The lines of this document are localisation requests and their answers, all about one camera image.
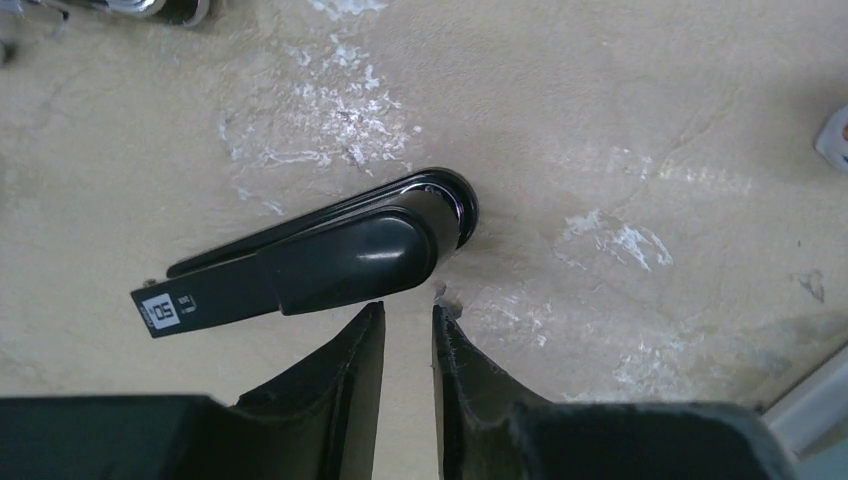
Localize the grey staple strip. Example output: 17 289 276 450
433 282 447 304

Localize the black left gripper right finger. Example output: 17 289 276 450
432 306 795 479

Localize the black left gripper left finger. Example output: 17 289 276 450
1 302 386 479

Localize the small cupcake toy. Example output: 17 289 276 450
814 106 848 172

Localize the black poker chip case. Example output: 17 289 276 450
1 0 213 27

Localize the black stapler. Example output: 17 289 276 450
131 167 480 338

